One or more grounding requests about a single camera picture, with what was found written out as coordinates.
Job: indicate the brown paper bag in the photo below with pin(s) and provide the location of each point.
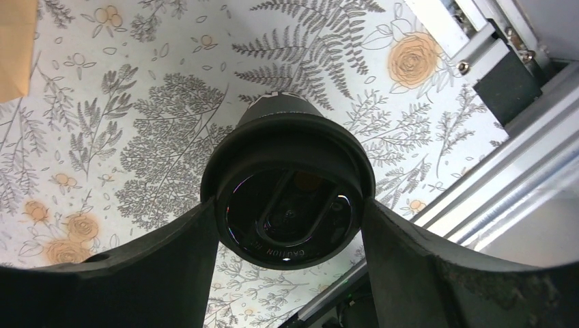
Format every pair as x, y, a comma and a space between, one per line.
18, 26

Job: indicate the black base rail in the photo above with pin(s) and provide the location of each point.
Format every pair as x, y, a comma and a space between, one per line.
510, 87

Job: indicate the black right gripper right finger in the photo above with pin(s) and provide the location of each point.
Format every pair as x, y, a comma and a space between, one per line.
419, 279

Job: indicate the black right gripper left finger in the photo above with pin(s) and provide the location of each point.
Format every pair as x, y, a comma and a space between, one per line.
161, 279

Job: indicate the black paper coffee cup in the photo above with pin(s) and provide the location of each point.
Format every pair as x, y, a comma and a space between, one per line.
277, 103

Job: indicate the black plastic cup lid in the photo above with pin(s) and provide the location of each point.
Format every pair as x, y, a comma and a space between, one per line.
288, 190

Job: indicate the floral table mat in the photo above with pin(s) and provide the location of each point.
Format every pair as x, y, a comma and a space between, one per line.
128, 99

